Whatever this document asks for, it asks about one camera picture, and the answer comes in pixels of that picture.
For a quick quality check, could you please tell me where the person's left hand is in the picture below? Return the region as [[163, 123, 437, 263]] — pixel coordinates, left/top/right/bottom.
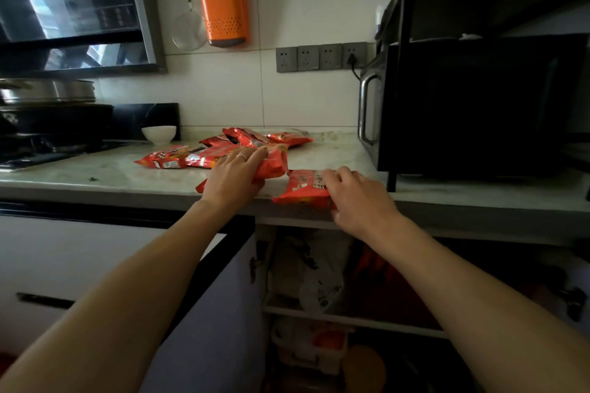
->
[[201, 147, 270, 217]]

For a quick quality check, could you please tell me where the person's right hand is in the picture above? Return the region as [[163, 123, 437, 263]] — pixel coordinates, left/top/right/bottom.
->
[[321, 166, 402, 242]]

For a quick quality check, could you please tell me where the red snack packet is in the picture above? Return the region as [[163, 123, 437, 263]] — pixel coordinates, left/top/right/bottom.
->
[[196, 143, 289, 194], [272, 169, 358, 210]]

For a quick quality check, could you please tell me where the person's left forearm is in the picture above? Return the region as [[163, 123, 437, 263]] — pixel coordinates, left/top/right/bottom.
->
[[0, 199, 233, 393]]

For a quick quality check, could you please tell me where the person's right forearm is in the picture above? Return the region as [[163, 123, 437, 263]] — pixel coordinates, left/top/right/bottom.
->
[[360, 214, 590, 393]]

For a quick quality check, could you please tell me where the metal door hinge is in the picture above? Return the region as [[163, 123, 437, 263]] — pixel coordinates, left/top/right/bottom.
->
[[249, 240, 269, 286], [554, 286, 588, 323]]

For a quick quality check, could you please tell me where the white plastic bag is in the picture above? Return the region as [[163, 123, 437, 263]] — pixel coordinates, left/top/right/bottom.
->
[[267, 229, 355, 316]]

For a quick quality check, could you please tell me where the pile of red packets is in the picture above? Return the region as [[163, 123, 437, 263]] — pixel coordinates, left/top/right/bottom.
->
[[135, 127, 314, 170]]

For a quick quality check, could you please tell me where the white bowl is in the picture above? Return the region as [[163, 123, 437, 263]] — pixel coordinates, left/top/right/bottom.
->
[[141, 125, 177, 146]]

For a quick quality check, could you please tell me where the red plastic bag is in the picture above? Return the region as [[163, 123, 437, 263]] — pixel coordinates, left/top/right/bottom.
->
[[354, 241, 441, 330]]

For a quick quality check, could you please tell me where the black backsplash panel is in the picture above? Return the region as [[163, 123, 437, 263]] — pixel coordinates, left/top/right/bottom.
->
[[111, 103, 181, 143]]

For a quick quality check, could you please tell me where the black microwave oven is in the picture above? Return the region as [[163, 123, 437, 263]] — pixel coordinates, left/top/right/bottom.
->
[[358, 33, 589, 178]]

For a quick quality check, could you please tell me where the white cabinet shelf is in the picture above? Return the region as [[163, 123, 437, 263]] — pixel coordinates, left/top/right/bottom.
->
[[263, 304, 450, 340]]

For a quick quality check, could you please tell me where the white cabinet door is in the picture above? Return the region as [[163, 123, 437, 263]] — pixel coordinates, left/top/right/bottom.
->
[[138, 215, 266, 393]]

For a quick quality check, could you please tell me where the metal mesh strainer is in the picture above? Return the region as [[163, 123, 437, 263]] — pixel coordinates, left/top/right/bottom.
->
[[170, 0, 208, 52]]

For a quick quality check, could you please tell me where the white plastic container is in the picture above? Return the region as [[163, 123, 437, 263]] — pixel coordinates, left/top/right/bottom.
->
[[271, 318, 349, 376]]

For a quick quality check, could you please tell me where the orange utensil holder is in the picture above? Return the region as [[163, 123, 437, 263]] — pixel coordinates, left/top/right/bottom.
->
[[198, 0, 251, 48]]

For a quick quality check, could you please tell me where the white drawer front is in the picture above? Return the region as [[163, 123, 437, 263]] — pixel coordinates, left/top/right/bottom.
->
[[0, 214, 227, 357]]

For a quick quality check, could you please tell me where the steel pot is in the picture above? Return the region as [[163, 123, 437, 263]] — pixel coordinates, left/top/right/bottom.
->
[[0, 79, 97, 106]]

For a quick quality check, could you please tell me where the black gas stove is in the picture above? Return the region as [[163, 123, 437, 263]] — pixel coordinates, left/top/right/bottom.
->
[[0, 138, 131, 172]]

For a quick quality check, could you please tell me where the black glass range hood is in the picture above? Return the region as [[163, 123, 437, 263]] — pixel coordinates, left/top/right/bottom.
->
[[0, 0, 168, 78]]

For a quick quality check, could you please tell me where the black plug with cable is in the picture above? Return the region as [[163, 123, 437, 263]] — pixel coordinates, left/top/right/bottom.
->
[[346, 53, 363, 82]]

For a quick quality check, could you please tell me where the grey wall socket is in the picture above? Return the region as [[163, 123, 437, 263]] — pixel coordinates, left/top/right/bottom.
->
[[342, 42, 368, 69], [297, 45, 321, 72], [319, 44, 344, 70], [276, 47, 298, 74]]

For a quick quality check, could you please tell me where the black drawer handle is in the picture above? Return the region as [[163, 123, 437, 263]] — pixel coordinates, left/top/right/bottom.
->
[[16, 292, 76, 311]]

